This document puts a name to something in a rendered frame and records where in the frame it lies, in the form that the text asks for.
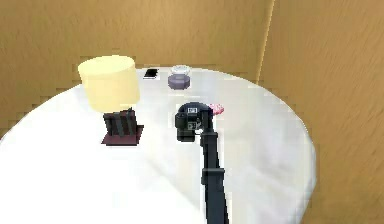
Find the grey glass bowl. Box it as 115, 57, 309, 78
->
167, 64, 193, 91

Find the white round table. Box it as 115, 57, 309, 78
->
0, 67, 318, 224

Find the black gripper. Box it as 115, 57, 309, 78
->
174, 111, 196, 143

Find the pink round object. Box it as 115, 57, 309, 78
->
207, 102, 225, 117

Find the yellow shade table lamp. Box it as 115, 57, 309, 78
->
77, 55, 145, 147

